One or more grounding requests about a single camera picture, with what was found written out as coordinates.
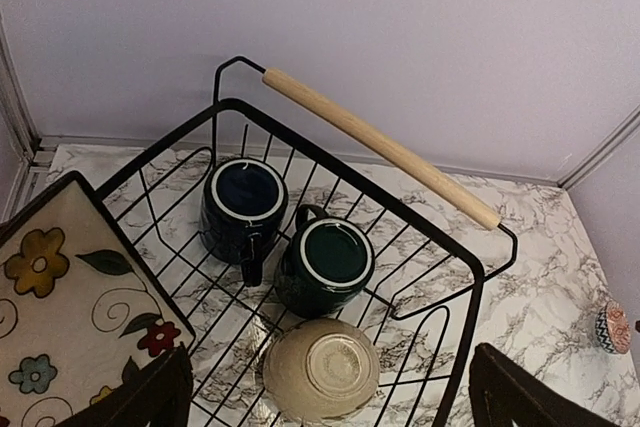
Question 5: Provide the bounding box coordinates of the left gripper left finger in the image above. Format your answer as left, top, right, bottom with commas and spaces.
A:
61, 345, 193, 427

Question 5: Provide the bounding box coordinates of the blue zigzag patterned bowl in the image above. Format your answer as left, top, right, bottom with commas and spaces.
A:
595, 300, 631, 355

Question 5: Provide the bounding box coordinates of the dark green mug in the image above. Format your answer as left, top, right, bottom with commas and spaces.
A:
274, 204, 375, 319

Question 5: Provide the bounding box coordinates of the aluminium corner post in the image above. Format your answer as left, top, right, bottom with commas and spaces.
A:
557, 106, 640, 191
1, 26, 56, 224

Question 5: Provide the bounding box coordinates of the right aluminium corner post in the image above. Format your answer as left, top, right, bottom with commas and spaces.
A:
557, 106, 640, 191

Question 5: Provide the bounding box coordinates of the left aluminium corner post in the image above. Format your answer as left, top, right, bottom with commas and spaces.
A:
1, 26, 56, 224

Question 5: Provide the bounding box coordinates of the beige ceramic bowl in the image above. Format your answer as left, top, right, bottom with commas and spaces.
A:
262, 318, 380, 425

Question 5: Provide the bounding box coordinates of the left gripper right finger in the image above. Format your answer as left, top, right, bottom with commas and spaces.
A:
469, 343, 608, 426

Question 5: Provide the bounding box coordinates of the dark blue mug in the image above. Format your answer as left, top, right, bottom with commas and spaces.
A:
200, 157, 289, 287

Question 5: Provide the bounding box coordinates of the square floral ceramic plate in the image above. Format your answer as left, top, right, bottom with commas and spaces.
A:
1, 171, 195, 426

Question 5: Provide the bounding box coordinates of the black wire dish rack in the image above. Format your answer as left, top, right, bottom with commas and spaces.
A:
64, 55, 518, 427

